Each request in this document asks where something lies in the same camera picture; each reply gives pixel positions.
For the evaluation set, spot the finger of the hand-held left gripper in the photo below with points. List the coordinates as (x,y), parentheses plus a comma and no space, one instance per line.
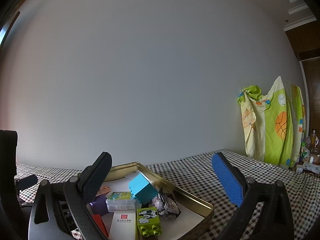
(25,182)
(26,204)

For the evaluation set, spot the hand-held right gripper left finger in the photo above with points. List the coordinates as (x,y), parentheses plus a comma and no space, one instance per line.
(96,180)

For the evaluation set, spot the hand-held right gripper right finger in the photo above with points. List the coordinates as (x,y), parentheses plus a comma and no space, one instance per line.
(227,182)

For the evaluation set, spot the purple building block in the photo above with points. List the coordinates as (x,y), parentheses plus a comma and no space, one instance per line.
(100,203)

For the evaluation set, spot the clear box with green label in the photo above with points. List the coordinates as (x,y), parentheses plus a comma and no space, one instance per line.
(120,201)

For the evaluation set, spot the gold metal tin box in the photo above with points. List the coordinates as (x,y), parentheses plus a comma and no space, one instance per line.
(190,197)

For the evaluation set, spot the red building block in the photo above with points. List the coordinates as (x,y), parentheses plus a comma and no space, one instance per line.
(100,226)

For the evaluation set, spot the teal building block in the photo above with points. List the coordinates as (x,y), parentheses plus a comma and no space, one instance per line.
(142,188)

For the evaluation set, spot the white box with red seal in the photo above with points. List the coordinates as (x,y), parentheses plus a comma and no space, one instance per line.
(123,226)

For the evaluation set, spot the silver sequin pouch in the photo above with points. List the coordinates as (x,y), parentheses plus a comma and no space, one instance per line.
(167,202)

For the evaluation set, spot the lime green printed block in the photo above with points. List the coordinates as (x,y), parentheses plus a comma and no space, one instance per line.
(147,221)

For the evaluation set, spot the checkered tablecloth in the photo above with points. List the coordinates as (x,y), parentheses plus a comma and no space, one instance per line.
(200,172)

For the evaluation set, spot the white paper liner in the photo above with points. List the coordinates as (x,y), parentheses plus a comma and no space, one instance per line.
(192,226)

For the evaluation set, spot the green printed blanket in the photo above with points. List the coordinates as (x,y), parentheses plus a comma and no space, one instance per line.
(272,130)

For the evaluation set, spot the assorted small containers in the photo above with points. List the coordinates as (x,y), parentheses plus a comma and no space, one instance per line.
(306,155)

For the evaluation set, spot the glass bottle with dark cap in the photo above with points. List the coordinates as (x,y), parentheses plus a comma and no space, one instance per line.
(313,140)

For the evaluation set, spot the brown wooden wardrobe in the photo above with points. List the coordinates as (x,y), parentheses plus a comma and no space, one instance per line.
(312,80)

